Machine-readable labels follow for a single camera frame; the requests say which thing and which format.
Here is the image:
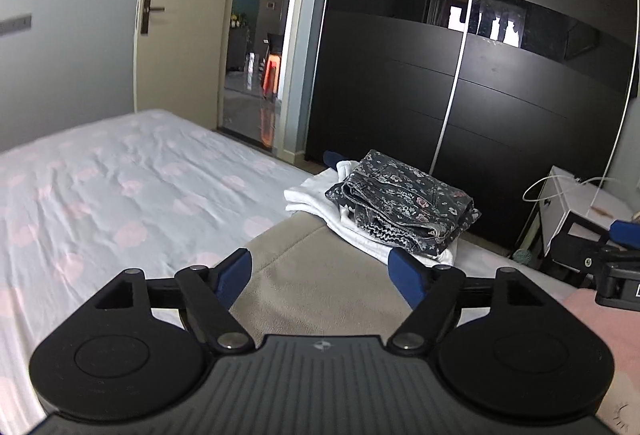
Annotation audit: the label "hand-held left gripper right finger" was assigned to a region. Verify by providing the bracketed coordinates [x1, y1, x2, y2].
[386, 247, 548, 356]

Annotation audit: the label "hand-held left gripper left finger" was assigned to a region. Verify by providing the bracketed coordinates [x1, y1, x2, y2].
[92, 247, 256, 356]

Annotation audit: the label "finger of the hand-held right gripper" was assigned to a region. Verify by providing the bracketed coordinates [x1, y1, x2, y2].
[607, 221, 640, 261]
[546, 237, 621, 288]

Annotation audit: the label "dark floral pants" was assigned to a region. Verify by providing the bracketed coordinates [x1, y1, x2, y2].
[325, 150, 482, 258]

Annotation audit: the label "bedside table with light top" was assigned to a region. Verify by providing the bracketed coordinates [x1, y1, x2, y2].
[570, 187, 640, 236]

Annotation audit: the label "white box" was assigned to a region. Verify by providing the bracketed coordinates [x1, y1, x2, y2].
[537, 166, 608, 256]

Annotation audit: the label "beige blanket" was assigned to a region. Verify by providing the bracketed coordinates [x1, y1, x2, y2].
[227, 210, 426, 351]

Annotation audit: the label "bed with pink dotted sheet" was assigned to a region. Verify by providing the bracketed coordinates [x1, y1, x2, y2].
[0, 109, 586, 435]

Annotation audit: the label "black wardrobe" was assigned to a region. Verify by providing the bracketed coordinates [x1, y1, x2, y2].
[304, 0, 640, 261]

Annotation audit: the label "orange stool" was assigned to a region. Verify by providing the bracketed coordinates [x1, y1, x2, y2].
[261, 55, 281, 98]

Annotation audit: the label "cream door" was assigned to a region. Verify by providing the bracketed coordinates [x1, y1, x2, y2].
[132, 0, 248, 130]

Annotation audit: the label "white cable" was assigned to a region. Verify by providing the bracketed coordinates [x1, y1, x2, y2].
[522, 172, 621, 203]

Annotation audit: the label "metal door handle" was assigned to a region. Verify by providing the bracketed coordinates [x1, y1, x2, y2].
[140, 0, 166, 36]

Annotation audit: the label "grey wall plate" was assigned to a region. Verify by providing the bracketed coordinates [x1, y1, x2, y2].
[0, 15, 32, 38]

